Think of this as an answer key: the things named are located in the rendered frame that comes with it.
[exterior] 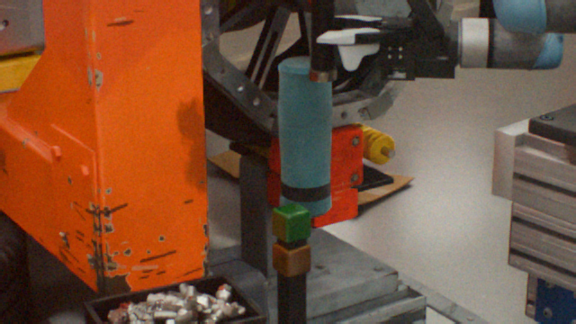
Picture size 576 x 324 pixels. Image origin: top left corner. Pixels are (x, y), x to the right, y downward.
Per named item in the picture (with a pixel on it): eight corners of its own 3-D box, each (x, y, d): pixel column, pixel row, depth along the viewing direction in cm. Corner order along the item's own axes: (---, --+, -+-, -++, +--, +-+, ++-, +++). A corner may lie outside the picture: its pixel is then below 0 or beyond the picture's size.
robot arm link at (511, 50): (561, 7, 180) (556, 61, 184) (487, 6, 181) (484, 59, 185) (566, 23, 173) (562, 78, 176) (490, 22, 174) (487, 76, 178)
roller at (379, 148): (313, 124, 248) (313, 97, 246) (403, 166, 225) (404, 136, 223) (290, 130, 245) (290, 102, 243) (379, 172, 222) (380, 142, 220)
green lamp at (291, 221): (295, 228, 162) (295, 201, 161) (312, 238, 159) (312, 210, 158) (270, 235, 160) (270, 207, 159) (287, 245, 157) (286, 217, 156)
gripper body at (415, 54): (375, 80, 179) (456, 82, 178) (376, 24, 176) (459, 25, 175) (377, 67, 187) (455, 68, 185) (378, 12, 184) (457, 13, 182)
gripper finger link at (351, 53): (323, 76, 176) (382, 70, 178) (323, 36, 174) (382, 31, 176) (316, 70, 178) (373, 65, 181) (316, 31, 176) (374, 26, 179)
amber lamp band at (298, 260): (295, 262, 164) (295, 235, 163) (312, 272, 161) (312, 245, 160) (271, 269, 162) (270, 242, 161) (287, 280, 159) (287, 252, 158)
